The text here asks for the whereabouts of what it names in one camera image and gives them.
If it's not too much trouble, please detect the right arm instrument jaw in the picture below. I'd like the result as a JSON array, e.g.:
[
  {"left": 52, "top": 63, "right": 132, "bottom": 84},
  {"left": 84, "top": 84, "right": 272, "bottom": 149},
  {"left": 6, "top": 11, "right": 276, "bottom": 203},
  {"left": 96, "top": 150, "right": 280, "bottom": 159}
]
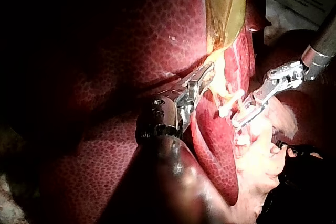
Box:
[
  {"left": 241, "top": 93, "right": 259, "bottom": 110},
  {"left": 231, "top": 100, "right": 269, "bottom": 131}
]

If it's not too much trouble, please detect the dark red liver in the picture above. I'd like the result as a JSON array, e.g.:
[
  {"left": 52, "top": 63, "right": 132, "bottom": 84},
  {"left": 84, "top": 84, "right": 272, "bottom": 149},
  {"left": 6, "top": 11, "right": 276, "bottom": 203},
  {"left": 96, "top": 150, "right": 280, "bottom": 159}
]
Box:
[{"left": 15, "top": 0, "right": 336, "bottom": 224}]

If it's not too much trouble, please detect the pale fatty tissue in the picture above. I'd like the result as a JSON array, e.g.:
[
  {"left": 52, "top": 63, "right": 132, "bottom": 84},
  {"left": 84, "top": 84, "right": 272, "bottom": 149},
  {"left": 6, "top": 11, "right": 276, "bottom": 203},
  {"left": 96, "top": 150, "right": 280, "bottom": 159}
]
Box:
[{"left": 230, "top": 95, "right": 300, "bottom": 224}]

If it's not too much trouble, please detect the right arm instrument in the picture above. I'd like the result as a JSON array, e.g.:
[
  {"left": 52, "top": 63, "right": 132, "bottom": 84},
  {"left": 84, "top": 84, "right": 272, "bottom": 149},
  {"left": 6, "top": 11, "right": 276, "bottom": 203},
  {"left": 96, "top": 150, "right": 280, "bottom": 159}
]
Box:
[{"left": 253, "top": 45, "right": 336, "bottom": 104}]

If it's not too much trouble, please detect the white cloth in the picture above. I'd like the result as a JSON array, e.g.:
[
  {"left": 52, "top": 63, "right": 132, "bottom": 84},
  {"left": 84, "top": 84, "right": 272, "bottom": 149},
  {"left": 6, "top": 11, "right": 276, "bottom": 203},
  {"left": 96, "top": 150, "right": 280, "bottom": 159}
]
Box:
[{"left": 0, "top": 174, "right": 27, "bottom": 224}]

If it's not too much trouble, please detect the white clip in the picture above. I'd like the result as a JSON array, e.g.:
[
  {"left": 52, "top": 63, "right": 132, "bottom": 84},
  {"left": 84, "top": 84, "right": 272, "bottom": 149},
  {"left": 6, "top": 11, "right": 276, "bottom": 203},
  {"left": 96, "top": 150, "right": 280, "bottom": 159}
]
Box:
[
  {"left": 218, "top": 89, "right": 246, "bottom": 118},
  {"left": 236, "top": 135, "right": 251, "bottom": 146}
]

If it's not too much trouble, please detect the thin tube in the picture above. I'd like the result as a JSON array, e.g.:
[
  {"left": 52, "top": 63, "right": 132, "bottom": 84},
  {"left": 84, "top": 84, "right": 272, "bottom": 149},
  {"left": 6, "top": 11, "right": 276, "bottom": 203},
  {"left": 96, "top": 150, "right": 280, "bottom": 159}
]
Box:
[{"left": 223, "top": 87, "right": 257, "bottom": 135}]

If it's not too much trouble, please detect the left arm instrument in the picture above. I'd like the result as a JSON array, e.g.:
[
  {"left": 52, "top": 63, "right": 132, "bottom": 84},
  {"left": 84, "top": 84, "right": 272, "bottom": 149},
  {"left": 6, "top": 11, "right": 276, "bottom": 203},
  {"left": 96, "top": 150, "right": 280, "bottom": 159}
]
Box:
[{"left": 135, "top": 76, "right": 200, "bottom": 141}]

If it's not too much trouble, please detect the gallbladder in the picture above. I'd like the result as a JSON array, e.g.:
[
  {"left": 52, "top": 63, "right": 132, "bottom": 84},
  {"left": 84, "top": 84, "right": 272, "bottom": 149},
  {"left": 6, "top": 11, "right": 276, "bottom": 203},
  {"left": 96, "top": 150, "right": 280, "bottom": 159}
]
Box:
[{"left": 203, "top": 0, "right": 248, "bottom": 99}]

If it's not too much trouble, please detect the left arm instrument jaw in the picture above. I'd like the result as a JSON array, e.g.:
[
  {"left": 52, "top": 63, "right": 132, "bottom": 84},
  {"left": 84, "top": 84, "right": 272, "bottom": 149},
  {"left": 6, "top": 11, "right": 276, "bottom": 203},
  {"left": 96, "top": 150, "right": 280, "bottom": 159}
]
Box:
[
  {"left": 187, "top": 61, "right": 216, "bottom": 86},
  {"left": 194, "top": 72, "right": 214, "bottom": 102}
]

